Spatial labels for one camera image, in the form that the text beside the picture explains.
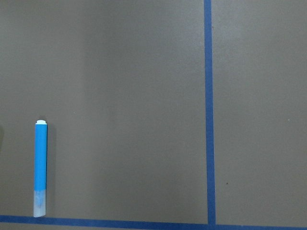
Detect blue highlighter pen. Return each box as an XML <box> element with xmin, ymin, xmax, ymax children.
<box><xmin>33</xmin><ymin>120</ymin><xmax>47</xmax><ymax>218</ymax></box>

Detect blue tape grid lines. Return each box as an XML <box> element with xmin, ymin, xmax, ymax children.
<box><xmin>0</xmin><ymin>0</ymin><xmax>307</xmax><ymax>230</ymax></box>

